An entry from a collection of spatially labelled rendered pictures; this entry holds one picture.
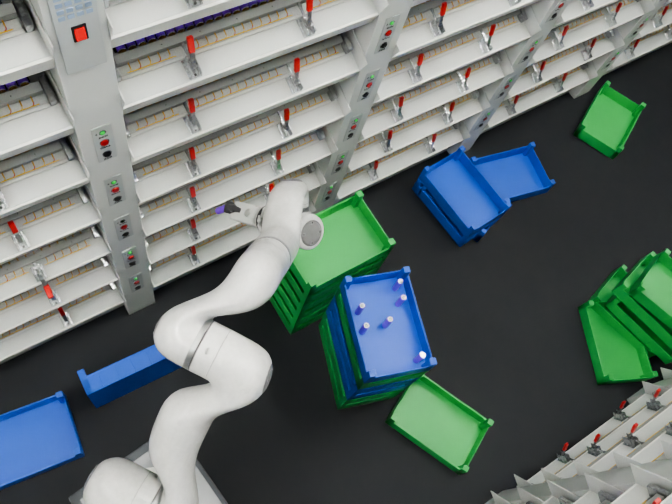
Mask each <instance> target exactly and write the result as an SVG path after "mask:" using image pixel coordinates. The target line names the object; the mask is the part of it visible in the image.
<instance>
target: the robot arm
mask: <svg viewBox="0 0 672 504"><path fill-rule="evenodd" d="M224 212H225V213H228V214H230V219H232V220H235V221H238V222H240V223H243V224H246V225H249V226H252V227H255V228H258V230H259V232H260V233H261V235H260V236H259V237H258V238H257V239H256V240H255V241H254V242H253V243H252V244H251V245H250V246H249V247H248V248H247V249H246V251H245V252H244V253H243V254H242V255H241V256H240V258H239V259H238V260H237V262H236V263H235V265H234V267H233V268H232V270H231V271H230V273H229V275H228V276H227V277H226V279H225V280H224V281H223V282H222V283H221V284H220V285H219V286H218V287H217V288H215V289H214V290H212V291H210V292H208V293H206V294H204V295H202V296H199V297H197V298H194V299H191V300H189V301H186V302H184V303H181V304H179V305H177V306H175V307H173V308H171V309H170V310H168V311H167V312H166V313H165V314H164V315H162V316H161V318H160V319H159V321H158V323H157V324H156V326H155V329H154V332H153V334H154V336H153V337H154V343H155V346H156V348H157V350H158V351H159V352H160V353H161V354H162V355H163V356H164V357H165V358H167V359H168V360H170V361H172V362H173V363H175V364H177V365H179V366H181V367H183V368H185V369H187V370H189V371H191V372H193V373H195V374H197V375H199V376H201V377H203V378H205V379H206V380H208V381H209V382H210V383H207V384H203V385H198V386H191V387H186V388H182V389H179V390H177V391H176V392H174V393H172V394H171V395H170V396H169V397H168V398H167V399H166V400H165V402H164V403H163V405H162V407H161V409H160V411H159V413H158V415H157V418H156V420H155V422H154V425H153V428H152V431H151V434H150V439H149V454H150V458H151V461H152V464H153V466H154V467H151V468H144V467H142V466H140V465H138V464H136V463H134V462H132V461H130V460H128V459H125V458H120V457H114V458H109V459H106V460H104V461H102V462H101V463H99V464H98V465H96V466H95V468H94V469H93V470H92V472H91V473H90V475H89V476H88V478H87V481H86V483H85V484H84V491H83V498H84V502H85V504H199V496H198V488H197V482H196V475H195V464H196V458H197V455H198V452H199V449H200V446H201V444H202V442H203V440H204V438H205V436H206V434H207V432H208V430H209V428H210V426H211V424H212V422H213V421H214V419H215V418H216V417H218V416H220V415H222V414H225V413H227V412H230V411H234V410H237V409H240V408H242V407H245V406H247V405H249V404H250V403H252V402H254V401H255V400H256V399H258V398H259V397H260V396H261V395H262V394H263V393H264V391H265V390H266V389H267V387H268V385H269V382H270V380H271V377H272V371H273V368H272V361H271V358H270V356H269V354H268V353H267V351H266V350H265V349H264V348H262V347H261V346H260V345H258V344H257V343H255V342H253V341H252V340H250V339H248V338H246V337H244V336H242V335H241V334H239V333H237V332H235V331H233V330H231V329H229V328H227V327H225V326H223V325H221V324H219V323H217V322H215V321H213V318H214V317H217V316H224V315H233V314H240V313H245V312H249V311H252V310H254V309H257V308H259V307H260V306H262V305H263V304H265V303H266V302H267V301H268V300H269V299H270V298H271V297H272V295H273V294H274V292H275V291H276V289H277V287H278V286H279V284H280V282H281V281H282V279H283V277H284V276H285V274H286V273H287V271H288V269H289V268H290V266H291V264H292V262H293V261H294V259H295V257H296V255H297V253H298V250H299V248H300V249H303V250H311V249H313V248H315V247H316V246H317V245H318V244H319V243H320V242H321V240H322V237H323V233H324V226H323V223H322V221H321V219H320V218H319V217H318V216H316V215H313V214H311V213H310V211H309V192H308V187H307V185H306V183H305V182H303V181H302V180H300V179H294V178H292V179H291V178H290V179H285V180H283V181H281V182H279V183H278V184H277V185H276V186H275V187H274V188H273V189H272V190H271V192H270V193H269V195H268V198H267V201H266V205H265V206H264V207H260V206H256V205H252V204H248V203H243V202H238V201H236V202H231V201H227V202H226V204H225V206H224Z"/></svg>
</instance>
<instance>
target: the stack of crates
mask: <svg viewBox="0 0 672 504"><path fill-rule="evenodd" d="M363 196H364V194H363V192H362V191H361V190H359V191H357V192H356V193H355V195H354V196H352V197H350V198H348V199H346V200H344V201H342V202H340V203H338V204H336V205H333V206H331V207H329V208H327V209H325V210H323V211H321V212H319V213H317V214H315V215H316V216H318V217H319V218H320V219H321V221H322V223H323V226H324V233H323V237H322V240H321V242H320V243H319V244H318V245H317V246H316V247H315V248H313V249H311V250H303V249H300V248H299V250H298V253H297V255H296V257H295V259H294V261H293V262H292V264H291V266H290V268H289V269H288V271H287V273H286V274H285V276H284V277H283V279H282V281H281V282H280V284H279V286H278V287H277V289H276V291H275V292H274V294H273V295H272V297H271V298H270V299H269V300H270V302H271V303H272V305H273V307H274V308H275V310H276V312H277V313H278V315H279V317H280V318H281V320H282V322H283V323H284V325H285V327H286V328H287V330H288V332H289V333H290V335H292V334H294V333H295V332H297V331H299V330H301V329H303V328H305V327H306V326H308V325H310V324H312V323H314V322H316V321H317V320H319V319H321V318H323V316H324V314H325V312H326V310H327V308H328V306H329V305H330V303H331V301H332V299H333V297H334V295H335V293H336V292H337V290H338V288H339V286H340V284H341V282H342V280H343V279H344V277H345V276H349V275H351V277H352V278H354V277H360V276H366V275H373V274H376V273H377V272H378V270H379V268H380V267H381V265H382V264H383V262H384V261H385V259H386V258H387V256H388V254H389V253H390V251H391V250H392V248H393V247H394V245H395V244H396V242H395V240H394V239H393V238H391V239H389V238H388V236H387V235H386V233H385V232H384V230H383V229H382V227H381V226H380V224H379V223H378V221H377V220H376V218H375V217H374V215H373V214H372V212H371V211H370V209H369V208H368V206H367V205H366V203H365V202H364V200H363V199H362V198H363Z"/></svg>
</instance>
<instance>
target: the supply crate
mask: <svg viewBox="0 0 672 504"><path fill-rule="evenodd" d="M410 272H411V271H410V268H409V266H406V267H403V268H402V269H401V270H398V271H392V272H385V273H379V274H373V275H366V276H360V277H354V278H352V277H351V275H349V276H345V277H344V279H343V280H342V282H341V284H340V290H341V294H342V298H343V302H344V306H345V310H346V314H347V318H348V322H349V326H350V330H351V334H352V338H353V342H354V346H355V350H356V354H357V358H358V363H359V367H360V371H361V375H362V379H363V383H364V384H365V383H370V382H375V381H380V380H385V379H390V378H395V377H400V376H405V375H410V374H415V373H420V372H425V371H429V370H430V369H432V368H433V367H434V366H435V365H437V361H436V358H433V357H432V354H431V350H430V347H429V343H428V340H427V337H426V333H425V330H424V326H423V323H422V319H421V316H420V312H419V309H418V305H417V302H416V298H415V295H414V291H413V288H412V284H411V281H410V277H409V274H410ZM399 278H401V279H403V281H404V282H403V284H402V285H401V286H400V288H399V289H398V290H397V291H393V290H392V287H393V285H394V284H395V283H396V281H397V280H398V279H399ZM403 294H404V295H406V297H407V299H406V300H405V301H404V302H403V304H402V305H401V306H400V307H396V305H395V303H396V301H397V300H398V299H399V297H400V296H401V295H403ZM360 303H364V304H365V308H364V309H363V311H362V312H361V314H360V315H356V314H355V310H356V309H357V307H358V306H359V304H360ZM388 316H392V317H393V321H392V323H391V324H390V325H389V326H388V327H387V328H383V327H382V323H383V322H384V321H385V320H386V319H387V317H388ZM365 322H367V323H369V325H370V327H369V328H368V330H367V331H366V332H365V333H364V334H363V335H361V334H359V330H360V328H361V327H362V325H363V324H364V323H365ZM420 352H425V354H426V357H425V358H424V359H422V360H421V361H420V362H419V363H414V361H413V359H414V358H415V357H416V356H417V355H418V354H419V353H420Z"/></svg>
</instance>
